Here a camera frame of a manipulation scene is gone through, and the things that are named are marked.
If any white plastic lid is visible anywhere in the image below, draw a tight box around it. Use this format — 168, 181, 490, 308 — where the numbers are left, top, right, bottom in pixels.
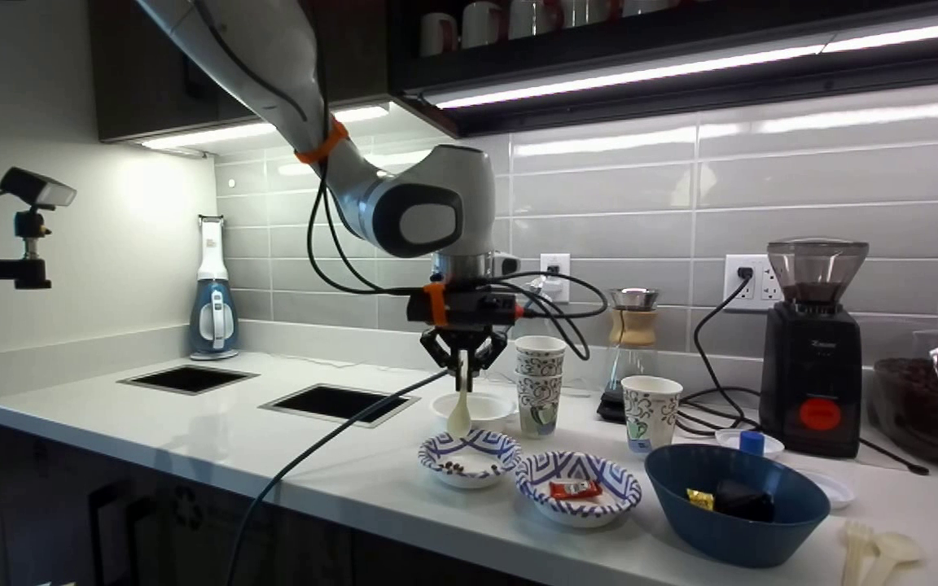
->
711, 427, 787, 463

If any dark upper cabinet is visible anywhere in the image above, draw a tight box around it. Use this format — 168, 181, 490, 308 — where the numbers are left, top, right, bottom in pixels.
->
83, 0, 938, 144

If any dark lower cabinet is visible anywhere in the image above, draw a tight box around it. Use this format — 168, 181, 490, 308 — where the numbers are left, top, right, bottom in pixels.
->
0, 419, 543, 586

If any blue patterned paper plate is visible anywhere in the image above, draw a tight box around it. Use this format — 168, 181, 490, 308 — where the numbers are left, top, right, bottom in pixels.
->
417, 423, 523, 495
515, 449, 645, 529

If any red ketchup packet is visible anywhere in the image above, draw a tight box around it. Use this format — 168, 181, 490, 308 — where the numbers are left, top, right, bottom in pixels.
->
546, 474, 605, 504

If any black grinder power cable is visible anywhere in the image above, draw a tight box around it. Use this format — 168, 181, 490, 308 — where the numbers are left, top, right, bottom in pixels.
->
674, 267, 764, 441

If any patterned paper cup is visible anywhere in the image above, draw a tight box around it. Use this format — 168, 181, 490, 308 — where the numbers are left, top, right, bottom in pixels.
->
511, 331, 571, 383
618, 373, 687, 459
515, 371, 567, 439

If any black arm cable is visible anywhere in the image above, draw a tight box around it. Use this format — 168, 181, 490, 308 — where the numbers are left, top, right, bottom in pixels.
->
301, 175, 612, 364

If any glass pour-over coffee carafe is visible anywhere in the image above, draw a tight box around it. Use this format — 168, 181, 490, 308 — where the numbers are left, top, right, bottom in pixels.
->
594, 282, 662, 427

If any white wall outlet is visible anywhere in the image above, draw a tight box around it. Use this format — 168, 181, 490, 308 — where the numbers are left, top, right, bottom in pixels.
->
723, 251, 787, 315
536, 251, 572, 305

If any dark object in bowl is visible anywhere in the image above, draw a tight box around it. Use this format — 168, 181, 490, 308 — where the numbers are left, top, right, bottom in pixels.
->
711, 479, 778, 520

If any orange strap on arm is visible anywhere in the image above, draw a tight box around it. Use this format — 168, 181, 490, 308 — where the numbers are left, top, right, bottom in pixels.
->
297, 114, 352, 169

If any dark blue bowl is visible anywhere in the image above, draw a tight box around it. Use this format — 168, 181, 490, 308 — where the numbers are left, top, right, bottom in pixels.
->
640, 439, 834, 570

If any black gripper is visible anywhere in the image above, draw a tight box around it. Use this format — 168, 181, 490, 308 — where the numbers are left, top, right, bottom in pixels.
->
404, 277, 523, 394

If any dark cabinet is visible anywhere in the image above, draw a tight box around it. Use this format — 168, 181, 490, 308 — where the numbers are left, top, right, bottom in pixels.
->
0, 419, 543, 586
83, 0, 938, 144

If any dark chrome countertop appliance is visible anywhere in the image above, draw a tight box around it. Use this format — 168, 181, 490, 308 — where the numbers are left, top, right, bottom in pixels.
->
869, 325, 938, 474

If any long dark power cable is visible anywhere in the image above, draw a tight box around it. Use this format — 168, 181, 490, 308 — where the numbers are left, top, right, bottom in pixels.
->
220, 364, 454, 586

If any small black stereo camera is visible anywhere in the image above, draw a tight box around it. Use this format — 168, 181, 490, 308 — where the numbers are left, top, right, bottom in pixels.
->
0, 163, 77, 211

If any under-cabinet light strip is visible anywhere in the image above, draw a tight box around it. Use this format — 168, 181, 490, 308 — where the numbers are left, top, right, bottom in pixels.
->
422, 9, 938, 111
136, 101, 396, 155

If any white mug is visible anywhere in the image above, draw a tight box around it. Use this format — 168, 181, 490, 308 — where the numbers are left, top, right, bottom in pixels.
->
460, 0, 507, 53
417, 9, 463, 57
507, 0, 561, 43

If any black coffee grinder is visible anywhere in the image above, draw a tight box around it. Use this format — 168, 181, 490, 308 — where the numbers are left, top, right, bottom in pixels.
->
759, 237, 872, 463

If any steel framed counter opening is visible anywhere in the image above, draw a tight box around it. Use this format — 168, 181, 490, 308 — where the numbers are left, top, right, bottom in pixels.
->
259, 381, 414, 427
116, 360, 258, 396

